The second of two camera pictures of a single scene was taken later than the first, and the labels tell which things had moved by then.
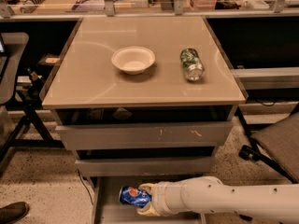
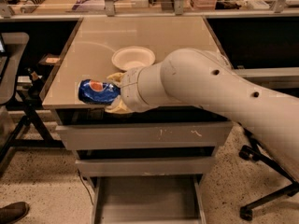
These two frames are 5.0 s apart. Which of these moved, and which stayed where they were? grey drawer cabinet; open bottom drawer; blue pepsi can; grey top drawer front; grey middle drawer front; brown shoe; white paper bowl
Moved: blue pepsi can
Stayed: grey top drawer front; white paper bowl; open bottom drawer; grey middle drawer front; grey drawer cabinet; brown shoe
